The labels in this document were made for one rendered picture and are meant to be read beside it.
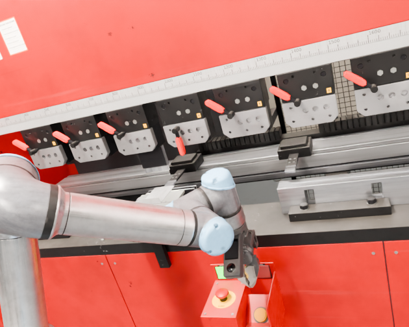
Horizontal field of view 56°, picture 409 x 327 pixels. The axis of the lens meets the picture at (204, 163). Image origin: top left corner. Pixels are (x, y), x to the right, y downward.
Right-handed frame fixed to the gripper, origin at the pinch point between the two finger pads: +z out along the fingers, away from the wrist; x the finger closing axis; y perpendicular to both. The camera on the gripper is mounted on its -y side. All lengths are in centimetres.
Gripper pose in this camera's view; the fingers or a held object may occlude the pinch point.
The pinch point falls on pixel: (249, 285)
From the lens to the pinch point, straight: 112.4
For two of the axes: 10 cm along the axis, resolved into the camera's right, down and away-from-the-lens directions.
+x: -9.2, 1.3, 3.8
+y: 2.7, -4.9, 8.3
